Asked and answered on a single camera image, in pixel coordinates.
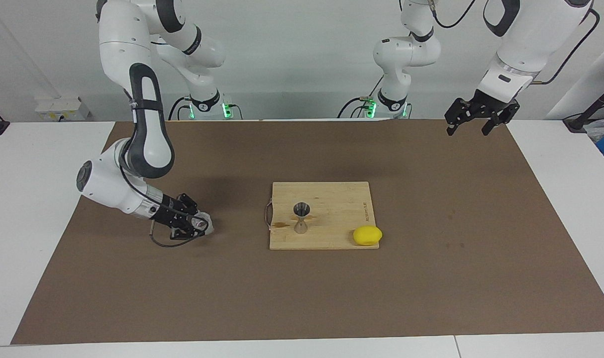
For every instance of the white socket box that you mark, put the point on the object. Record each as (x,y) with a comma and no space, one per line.
(58,107)

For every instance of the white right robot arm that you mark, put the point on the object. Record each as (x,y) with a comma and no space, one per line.
(148,124)

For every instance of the clear glass cup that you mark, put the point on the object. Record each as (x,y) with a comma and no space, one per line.
(208,226)

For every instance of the bamboo cutting board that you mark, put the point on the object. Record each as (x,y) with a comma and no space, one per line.
(342,219)

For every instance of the black stand with base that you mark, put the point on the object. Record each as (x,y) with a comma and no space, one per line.
(578,122)

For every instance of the steel double jigger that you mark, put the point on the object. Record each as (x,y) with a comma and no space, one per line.
(301,227)

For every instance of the yellow lemon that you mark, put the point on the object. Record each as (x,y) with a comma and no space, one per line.
(367,235)

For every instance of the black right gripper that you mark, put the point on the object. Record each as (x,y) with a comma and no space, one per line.
(167,213)

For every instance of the brown table mat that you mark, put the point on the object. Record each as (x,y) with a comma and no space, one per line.
(182,298)

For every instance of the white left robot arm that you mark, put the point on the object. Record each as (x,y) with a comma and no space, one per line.
(531,40)

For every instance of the white slanted frame post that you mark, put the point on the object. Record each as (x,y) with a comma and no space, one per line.
(580,84)

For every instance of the clear plastic bag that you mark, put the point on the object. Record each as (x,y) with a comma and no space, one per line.
(598,130)

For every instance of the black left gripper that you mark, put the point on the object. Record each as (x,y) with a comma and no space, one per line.
(486,107)

